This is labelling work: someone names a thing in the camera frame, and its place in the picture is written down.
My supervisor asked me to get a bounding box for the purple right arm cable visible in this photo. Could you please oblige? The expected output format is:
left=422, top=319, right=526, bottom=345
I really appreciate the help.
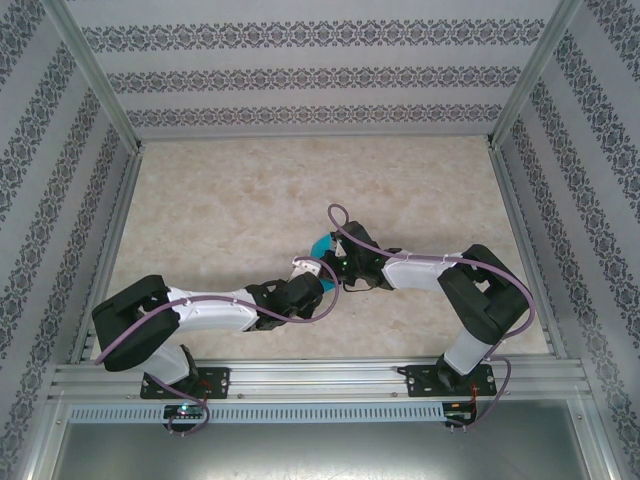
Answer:
left=325, top=203, right=537, bottom=434

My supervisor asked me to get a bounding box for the grey metal panel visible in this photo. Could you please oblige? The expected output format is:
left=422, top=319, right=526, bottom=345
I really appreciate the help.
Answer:
left=49, top=422, right=601, bottom=480

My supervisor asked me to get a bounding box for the small circuit board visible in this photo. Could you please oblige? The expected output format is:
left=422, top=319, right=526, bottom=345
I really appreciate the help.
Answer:
left=444, top=402, right=479, bottom=421
left=164, top=404, right=206, bottom=420

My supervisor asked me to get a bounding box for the aluminium frame bar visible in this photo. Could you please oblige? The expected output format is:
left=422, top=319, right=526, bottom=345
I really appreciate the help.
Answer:
left=19, top=392, right=69, bottom=480
left=574, top=392, right=629, bottom=480

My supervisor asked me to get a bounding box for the long aluminium mounting rail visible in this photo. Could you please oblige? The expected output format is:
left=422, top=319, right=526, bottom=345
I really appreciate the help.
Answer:
left=47, top=362, right=596, bottom=401

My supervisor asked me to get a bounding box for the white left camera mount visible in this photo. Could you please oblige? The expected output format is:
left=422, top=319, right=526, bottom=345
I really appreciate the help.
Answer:
left=291, top=256, right=322, bottom=278

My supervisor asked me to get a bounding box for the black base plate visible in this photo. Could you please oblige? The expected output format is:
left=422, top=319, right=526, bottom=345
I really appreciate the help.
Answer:
left=402, top=363, right=496, bottom=399
left=139, top=367, right=232, bottom=401

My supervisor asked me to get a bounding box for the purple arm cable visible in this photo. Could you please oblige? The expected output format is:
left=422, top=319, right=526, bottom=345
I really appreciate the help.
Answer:
left=93, top=259, right=342, bottom=439
left=325, top=203, right=537, bottom=434

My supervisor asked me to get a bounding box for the slotted grey cable duct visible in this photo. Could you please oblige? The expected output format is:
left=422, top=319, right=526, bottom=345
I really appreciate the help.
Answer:
left=67, top=403, right=446, bottom=424

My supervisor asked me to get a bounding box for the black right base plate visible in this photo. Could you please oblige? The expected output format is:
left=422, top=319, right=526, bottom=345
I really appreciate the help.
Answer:
left=402, top=363, right=496, bottom=399

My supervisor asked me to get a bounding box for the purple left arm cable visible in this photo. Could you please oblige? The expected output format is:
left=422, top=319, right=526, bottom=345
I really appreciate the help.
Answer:
left=93, top=259, right=342, bottom=439

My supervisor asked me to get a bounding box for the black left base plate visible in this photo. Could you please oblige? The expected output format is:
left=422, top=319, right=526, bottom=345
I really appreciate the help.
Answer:
left=139, top=367, right=232, bottom=401

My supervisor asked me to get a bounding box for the aluminium frame post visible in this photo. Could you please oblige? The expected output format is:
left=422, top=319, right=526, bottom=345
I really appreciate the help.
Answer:
left=47, top=0, right=146, bottom=154
left=485, top=0, right=587, bottom=151

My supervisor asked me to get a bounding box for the aluminium side rail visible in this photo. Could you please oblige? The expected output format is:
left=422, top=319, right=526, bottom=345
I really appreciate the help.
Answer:
left=487, top=144, right=570, bottom=361
left=68, top=144, right=146, bottom=364

